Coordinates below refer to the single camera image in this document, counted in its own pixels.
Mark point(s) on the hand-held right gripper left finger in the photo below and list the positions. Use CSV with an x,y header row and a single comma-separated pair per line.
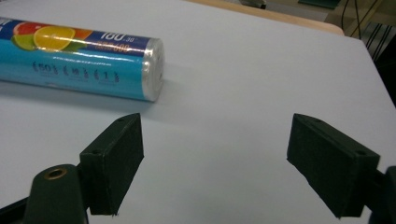
x,y
112,161

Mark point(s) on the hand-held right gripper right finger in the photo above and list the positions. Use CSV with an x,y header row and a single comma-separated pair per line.
x,y
330,161

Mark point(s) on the blue plastic wrap roll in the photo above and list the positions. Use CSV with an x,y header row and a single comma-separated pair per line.
x,y
77,62

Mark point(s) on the dark green mat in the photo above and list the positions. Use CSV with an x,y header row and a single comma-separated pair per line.
x,y
319,3

